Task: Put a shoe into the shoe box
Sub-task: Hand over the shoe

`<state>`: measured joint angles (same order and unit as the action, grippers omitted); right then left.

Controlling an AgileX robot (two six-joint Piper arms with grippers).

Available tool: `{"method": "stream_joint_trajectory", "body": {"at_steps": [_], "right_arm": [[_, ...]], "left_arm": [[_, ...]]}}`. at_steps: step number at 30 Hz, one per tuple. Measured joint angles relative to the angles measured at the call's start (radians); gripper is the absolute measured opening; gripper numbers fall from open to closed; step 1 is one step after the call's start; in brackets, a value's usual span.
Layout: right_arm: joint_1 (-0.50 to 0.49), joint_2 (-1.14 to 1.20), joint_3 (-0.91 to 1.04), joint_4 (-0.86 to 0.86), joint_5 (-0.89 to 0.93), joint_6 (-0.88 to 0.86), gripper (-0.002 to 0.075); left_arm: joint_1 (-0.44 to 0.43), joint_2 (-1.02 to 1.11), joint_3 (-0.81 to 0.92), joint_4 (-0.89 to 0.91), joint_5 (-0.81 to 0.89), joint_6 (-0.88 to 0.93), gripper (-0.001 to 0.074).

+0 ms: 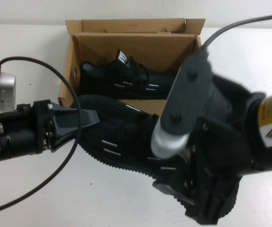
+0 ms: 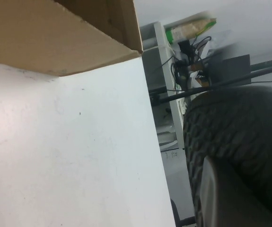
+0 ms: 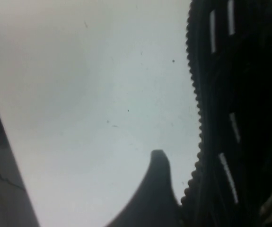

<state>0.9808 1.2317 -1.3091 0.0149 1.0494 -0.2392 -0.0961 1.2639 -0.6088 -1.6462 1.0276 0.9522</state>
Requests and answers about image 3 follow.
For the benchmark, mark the black knit sneaker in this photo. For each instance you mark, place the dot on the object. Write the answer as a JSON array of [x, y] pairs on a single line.
[[244, 94]]

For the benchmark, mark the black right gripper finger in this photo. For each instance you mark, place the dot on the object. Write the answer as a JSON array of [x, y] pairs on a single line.
[[154, 201]]

